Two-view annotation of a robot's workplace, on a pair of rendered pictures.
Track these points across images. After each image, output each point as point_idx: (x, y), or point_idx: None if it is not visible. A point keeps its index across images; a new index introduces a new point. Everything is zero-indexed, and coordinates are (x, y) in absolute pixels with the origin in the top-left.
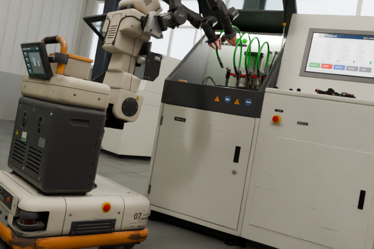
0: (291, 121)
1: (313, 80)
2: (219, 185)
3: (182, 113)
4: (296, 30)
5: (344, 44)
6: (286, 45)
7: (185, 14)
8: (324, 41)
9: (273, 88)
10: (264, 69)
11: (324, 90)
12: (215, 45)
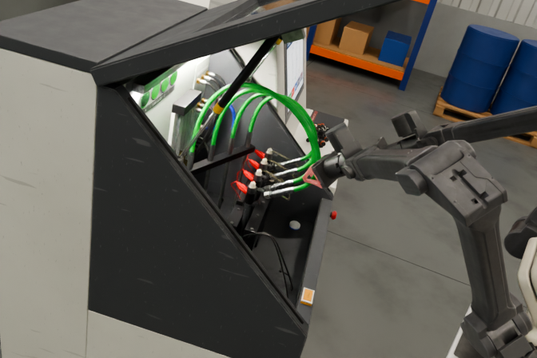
0: None
1: (289, 121)
2: None
3: None
4: (279, 46)
5: (296, 49)
6: (277, 81)
7: (524, 216)
8: (290, 53)
9: (336, 181)
10: (211, 125)
11: (292, 127)
12: (308, 174)
